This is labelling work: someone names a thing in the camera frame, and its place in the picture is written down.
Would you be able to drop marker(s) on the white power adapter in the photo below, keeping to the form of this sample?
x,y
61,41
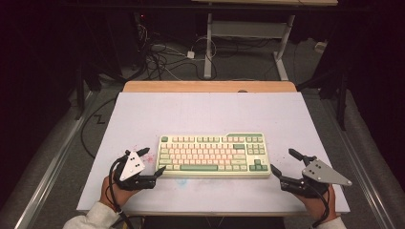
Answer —
x,y
190,54

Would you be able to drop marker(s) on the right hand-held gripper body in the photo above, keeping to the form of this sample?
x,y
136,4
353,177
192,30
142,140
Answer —
x,y
321,173

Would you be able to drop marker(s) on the black stand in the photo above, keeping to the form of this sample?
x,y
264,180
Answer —
x,y
342,101
79,95

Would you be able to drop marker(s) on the metal floor rail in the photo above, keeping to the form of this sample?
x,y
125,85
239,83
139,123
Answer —
x,y
54,165
359,165

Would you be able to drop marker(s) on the person's left hand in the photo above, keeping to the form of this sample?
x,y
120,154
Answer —
x,y
119,197

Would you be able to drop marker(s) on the person's right hand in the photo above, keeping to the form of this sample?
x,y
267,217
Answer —
x,y
313,206

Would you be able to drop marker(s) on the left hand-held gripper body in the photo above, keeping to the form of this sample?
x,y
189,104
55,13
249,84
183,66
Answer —
x,y
132,167

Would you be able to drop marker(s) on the white power strip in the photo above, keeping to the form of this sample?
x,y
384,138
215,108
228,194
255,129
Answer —
x,y
320,47

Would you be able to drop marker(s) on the green and cream keyboard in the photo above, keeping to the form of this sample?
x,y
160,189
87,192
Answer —
x,y
207,156

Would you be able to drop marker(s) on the white-framed desk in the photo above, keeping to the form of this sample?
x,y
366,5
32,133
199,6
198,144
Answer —
x,y
245,29

